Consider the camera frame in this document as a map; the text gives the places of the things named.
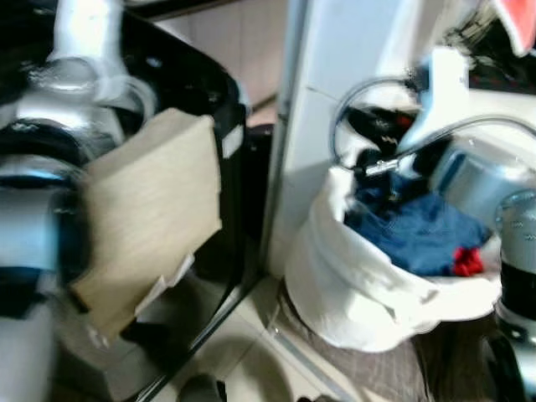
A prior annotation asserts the black robot foot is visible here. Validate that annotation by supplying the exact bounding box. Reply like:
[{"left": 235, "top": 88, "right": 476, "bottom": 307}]
[{"left": 176, "top": 373, "right": 229, "bottom": 402}]

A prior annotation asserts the white laundry bag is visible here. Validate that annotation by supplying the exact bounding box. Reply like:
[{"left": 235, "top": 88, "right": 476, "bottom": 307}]
[{"left": 285, "top": 166, "right": 505, "bottom": 353}]

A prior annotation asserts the red garment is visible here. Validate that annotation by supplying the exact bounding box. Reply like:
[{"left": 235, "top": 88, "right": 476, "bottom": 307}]
[{"left": 452, "top": 246, "right": 487, "bottom": 278}]

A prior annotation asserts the beige cloth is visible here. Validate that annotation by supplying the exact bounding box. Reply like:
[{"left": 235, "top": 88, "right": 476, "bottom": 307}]
[{"left": 70, "top": 107, "right": 224, "bottom": 338}]

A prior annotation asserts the blue garment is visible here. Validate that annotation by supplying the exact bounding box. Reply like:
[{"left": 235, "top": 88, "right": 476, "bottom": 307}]
[{"left": 343, "top": 174, "right": 493, "bottom": 278}]

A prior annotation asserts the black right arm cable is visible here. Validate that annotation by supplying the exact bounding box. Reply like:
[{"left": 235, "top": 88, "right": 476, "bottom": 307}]
[{"left": 331, "top": 77, "right": 536, "bottom": 173}]

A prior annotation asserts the black tangle of cables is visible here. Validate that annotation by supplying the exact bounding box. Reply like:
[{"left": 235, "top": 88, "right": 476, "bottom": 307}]
[{"left": 442, "top": 23, "right": 536, "bottom": 95}]

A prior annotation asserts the red hanging cloth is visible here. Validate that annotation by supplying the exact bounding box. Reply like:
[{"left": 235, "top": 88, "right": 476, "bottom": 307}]
[{"left": 492, "top": 0, "right": 536, "bottom": 56}]

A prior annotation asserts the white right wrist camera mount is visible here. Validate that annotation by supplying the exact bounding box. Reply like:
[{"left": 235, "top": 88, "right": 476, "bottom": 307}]
[{"left": 409, "top": 46, "right": 472, "bottom": 156}]

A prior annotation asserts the black washing machine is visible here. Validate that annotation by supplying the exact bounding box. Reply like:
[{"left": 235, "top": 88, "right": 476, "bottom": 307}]
[{"left": 0, "top": 0, "right": 255, "bottom": 402}]

